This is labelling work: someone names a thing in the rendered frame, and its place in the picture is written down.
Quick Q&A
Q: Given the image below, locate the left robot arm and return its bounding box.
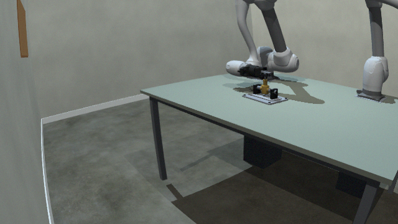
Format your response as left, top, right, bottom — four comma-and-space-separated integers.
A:
356, 0, 398, 101

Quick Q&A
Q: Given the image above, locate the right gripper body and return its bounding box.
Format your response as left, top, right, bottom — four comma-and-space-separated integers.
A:
238, 63, 267, 79

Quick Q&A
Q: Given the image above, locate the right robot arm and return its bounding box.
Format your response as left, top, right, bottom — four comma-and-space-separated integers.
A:
226, 0, 299, 81

